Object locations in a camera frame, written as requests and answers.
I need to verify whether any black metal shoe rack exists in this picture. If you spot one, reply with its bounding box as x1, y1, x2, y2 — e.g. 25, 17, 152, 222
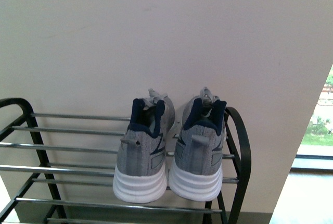
1, 98, 252, 223

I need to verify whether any grey knit sneaker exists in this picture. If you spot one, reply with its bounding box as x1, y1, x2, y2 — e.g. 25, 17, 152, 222
112, 89, 175, 203
169, 87, 227, 202

